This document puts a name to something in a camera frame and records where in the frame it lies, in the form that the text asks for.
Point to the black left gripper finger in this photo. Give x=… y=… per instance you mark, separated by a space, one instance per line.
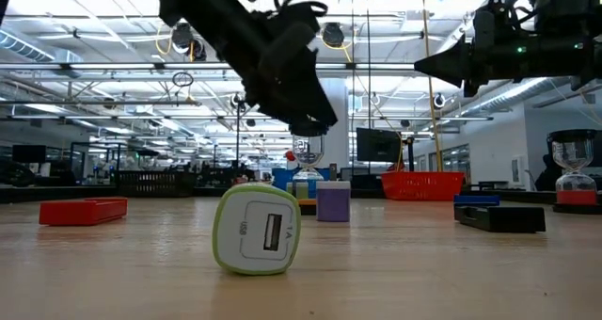
x=301 y=99

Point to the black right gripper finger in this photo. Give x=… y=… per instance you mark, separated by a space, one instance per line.
x=447 y=63

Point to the orange sand hourglass black caps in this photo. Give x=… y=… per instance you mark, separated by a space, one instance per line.
x=308 y=131

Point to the purple cube charger white face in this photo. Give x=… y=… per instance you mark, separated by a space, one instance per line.
x=333 y=204

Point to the red sand hourglass black caps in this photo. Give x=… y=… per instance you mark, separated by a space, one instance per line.
x=574 y=197

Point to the white sand hourglass black caps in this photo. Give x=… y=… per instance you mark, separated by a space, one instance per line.
x=147 y=153

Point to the black small digital display device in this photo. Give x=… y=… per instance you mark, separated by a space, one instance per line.
x=501 y=219

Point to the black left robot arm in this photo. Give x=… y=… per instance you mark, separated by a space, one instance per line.
x=197 y=4

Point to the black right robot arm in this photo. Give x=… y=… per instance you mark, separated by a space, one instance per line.
x=564 y=4

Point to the small red background object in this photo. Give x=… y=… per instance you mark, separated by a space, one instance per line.
x=290 y=156

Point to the white building column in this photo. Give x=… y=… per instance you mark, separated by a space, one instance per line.
x=338 y=146

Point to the blue plastic bin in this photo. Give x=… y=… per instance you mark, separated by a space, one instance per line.
x=280 y=179

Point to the black computer monitor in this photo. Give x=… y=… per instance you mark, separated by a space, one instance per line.
x=378 y=146

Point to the seated person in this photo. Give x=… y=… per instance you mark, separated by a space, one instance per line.
x=541 y=176

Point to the red plastic bin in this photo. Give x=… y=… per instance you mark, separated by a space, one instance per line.
x=423 y=186

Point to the green white USB charger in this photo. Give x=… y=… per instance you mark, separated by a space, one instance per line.
x=256 y=230

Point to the blue small digital display device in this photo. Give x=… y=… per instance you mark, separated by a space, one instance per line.
x=476 y=200

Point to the black plastic basket tray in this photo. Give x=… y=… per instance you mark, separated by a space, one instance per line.
x=141 y=184

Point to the black background monitor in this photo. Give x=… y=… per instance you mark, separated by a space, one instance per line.
x=29 y=154

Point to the silver ceiling air duct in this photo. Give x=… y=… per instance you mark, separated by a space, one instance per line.
x=508 y=99

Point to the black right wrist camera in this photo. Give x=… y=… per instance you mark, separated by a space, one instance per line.
x=496 y=19

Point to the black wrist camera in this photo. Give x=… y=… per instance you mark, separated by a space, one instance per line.
x=294 y=16
x=496 y=19

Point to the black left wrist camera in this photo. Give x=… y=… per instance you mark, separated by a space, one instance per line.
x=294 y=16

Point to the black metal gantry frame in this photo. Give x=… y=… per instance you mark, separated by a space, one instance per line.
x=237 y=136

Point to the black aluminium table frame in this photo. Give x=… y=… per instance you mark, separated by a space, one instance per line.
x=56 y=194

